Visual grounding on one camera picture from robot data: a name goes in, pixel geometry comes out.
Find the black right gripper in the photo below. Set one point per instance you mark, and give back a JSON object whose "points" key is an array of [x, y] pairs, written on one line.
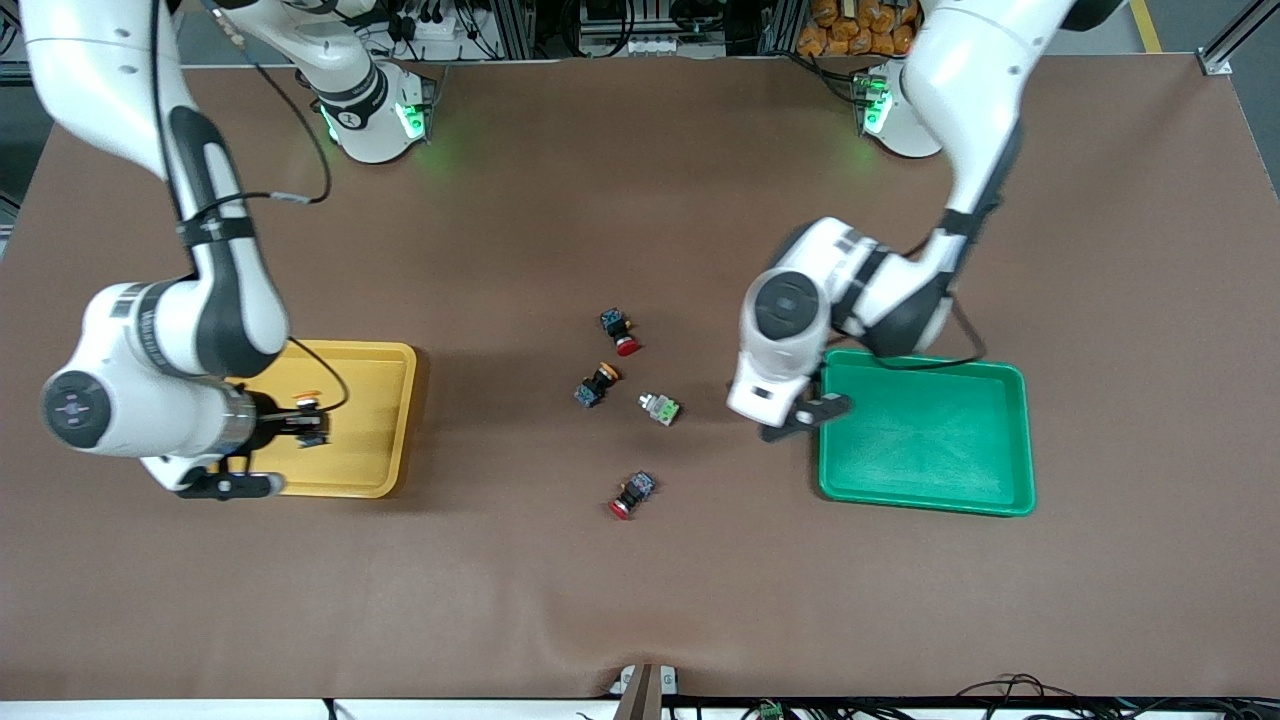
{"points": [[267, 421]]}

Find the yellow push button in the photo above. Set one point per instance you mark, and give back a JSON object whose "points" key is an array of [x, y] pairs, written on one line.
{"points": [[590, 392], [307, 401]]}

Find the green push button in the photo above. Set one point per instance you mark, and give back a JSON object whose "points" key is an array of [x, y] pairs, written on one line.
{"points": [[660, 408]]}

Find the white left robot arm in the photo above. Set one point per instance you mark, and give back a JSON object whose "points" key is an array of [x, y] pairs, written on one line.
{"points": [[980, 90]]}

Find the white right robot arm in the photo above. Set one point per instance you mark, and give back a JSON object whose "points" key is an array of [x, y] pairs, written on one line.
{"points": [[150, 340]]}

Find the yellow plastic tray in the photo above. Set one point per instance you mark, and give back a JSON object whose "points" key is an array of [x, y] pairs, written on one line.
{"points": [[375, 420]]}

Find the red push button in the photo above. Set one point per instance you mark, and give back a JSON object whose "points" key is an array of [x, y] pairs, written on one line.
{"points": [[636, 490], [615, 322]]}

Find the brown table mat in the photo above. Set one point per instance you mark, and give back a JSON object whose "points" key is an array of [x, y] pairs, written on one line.
{"points": [[640, 600]]}

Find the white power strip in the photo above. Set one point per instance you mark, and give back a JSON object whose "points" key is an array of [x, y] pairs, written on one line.
{"points": [[640, 46]]}

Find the green plastic tray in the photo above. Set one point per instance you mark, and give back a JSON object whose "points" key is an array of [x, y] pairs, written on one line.
{"points": [[925, 450]]}

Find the bag of orange items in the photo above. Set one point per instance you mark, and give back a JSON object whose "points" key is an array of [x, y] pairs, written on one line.
{"points": [[860, 28]]}

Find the metal table edge bracket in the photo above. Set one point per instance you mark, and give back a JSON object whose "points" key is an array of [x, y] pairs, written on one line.
{"points": [[645, 690]]}

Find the aluminium frame post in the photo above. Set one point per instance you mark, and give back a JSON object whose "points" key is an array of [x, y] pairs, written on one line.
{"points": [[1235, 45]]}

